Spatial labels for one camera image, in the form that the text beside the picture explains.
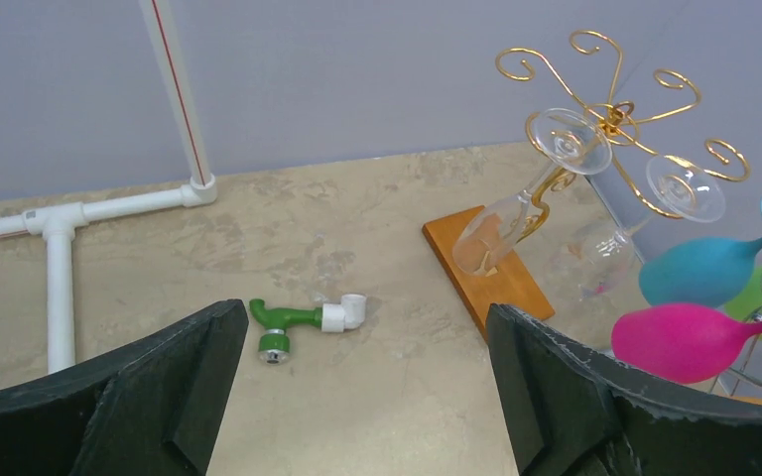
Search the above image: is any white PVC pipe frame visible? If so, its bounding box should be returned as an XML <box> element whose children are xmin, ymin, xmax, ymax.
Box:
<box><xmin>0</xmin><ymin>0</ymin><xmax>218</xmax><ymax>374</ymax></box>

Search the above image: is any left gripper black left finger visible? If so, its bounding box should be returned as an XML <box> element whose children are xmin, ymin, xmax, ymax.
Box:
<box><xmin>0</xmin><ymin>299</ymin><xmax>248</xmax><ymax>475</ymax></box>

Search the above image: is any wooden rack base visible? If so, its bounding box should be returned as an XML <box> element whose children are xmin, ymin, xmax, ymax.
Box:
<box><xmin>422</xmin><ymin>206</ymin><xmax>556</xmax><ymax>340</ymax></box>

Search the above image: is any gold wire glass rack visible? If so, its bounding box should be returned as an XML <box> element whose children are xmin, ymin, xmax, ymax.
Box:
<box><xmin>494</xmin><ymin>29</ymin><xmax>752</xmax><ymax>243</ymax></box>

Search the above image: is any clear wine glass left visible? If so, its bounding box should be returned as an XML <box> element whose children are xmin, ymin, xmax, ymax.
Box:
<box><xmin>463</xmin><ymin>108</ymin><xmax>612</xmax><ymax>260</ymax></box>

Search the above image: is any pink wine glass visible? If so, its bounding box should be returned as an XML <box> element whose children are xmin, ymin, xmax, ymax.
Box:
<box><xmin>610</xmin><ymin>302</ymin><xmax>762</xmax><ymax>384</ymax></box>

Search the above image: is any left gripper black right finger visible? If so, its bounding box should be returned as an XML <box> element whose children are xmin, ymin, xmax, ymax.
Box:
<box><xmin>487</xmin><ymin>304</ymin><xmax>762</xmax><ymax>475</ymax></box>

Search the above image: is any blue wine glass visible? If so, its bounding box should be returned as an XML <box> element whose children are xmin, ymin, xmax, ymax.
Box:
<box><xmin>638</xmin><ymin>198</ymin><xmax>762</xmax><ymax>307</ymax></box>

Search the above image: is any chrome wire glass rack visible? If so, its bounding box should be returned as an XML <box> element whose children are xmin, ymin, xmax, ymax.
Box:
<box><xmin>709</xmin><ymin>338</ymin><xmax>762</xmax><ymax>405</ymax></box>

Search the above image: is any clear wine glass right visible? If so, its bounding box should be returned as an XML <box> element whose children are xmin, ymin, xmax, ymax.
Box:
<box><xmin>559</xmin><ymin>155</ymin><xmax>725</xmax><ymax>300</ymax></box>

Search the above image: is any green faucet with white elbow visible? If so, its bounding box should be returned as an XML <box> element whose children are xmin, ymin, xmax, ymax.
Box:
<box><xmin>248</xmin><ymin>294</ymin><xmax>367</xmax><ymax>365</ymax></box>

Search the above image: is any clear wine glass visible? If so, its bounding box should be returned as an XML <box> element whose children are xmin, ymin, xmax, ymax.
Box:
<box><xmin>559</xmin><ymin>155</ymin><xmax>725</xmax><ymax>300</ymax></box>
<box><xmin>463</xmin><ymin>108</ymin><xmax>612</xmax><ymax>260</ymax></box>

